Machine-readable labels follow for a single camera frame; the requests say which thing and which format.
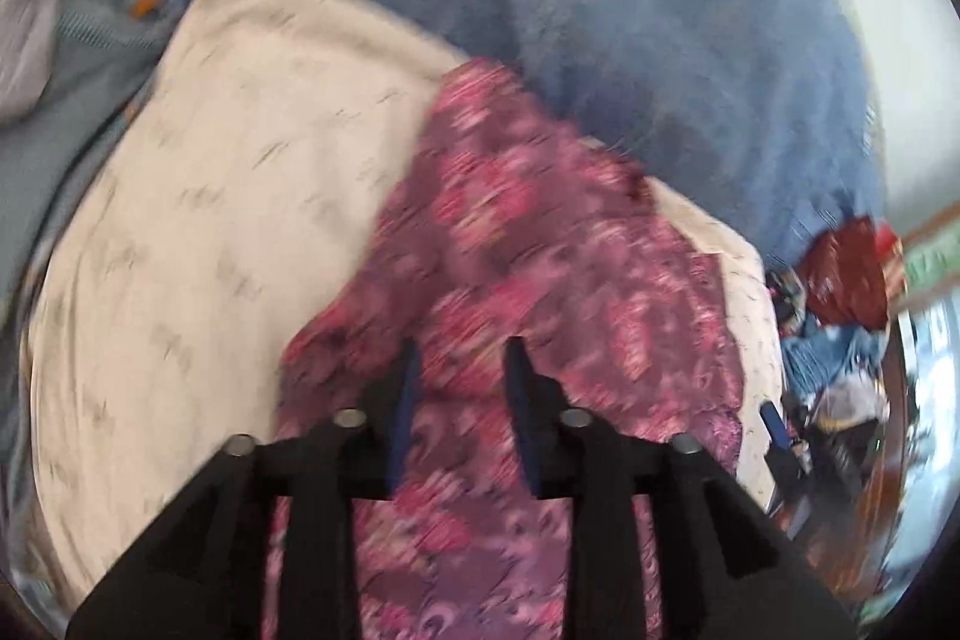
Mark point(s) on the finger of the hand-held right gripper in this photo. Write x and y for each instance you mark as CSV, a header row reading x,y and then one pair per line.
x,y
774,426

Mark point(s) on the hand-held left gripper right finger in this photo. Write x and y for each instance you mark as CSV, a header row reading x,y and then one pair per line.
x,y
525,430

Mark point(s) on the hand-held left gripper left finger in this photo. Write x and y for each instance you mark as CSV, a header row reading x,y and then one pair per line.
x,y
401,415

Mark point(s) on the purple floral garment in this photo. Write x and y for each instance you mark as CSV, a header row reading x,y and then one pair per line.
x,y
525,235

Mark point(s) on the blue denim cloth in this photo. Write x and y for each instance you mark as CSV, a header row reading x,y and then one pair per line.
x,y
825,347

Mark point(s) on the red plastic bag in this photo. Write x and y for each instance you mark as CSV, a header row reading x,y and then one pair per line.
x,y
847,272

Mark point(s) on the cream leaf-print blanket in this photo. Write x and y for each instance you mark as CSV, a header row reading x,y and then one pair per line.
x,y
187,235

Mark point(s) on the grey crumpled cloth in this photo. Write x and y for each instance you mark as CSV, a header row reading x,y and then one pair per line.
x,y
30,10

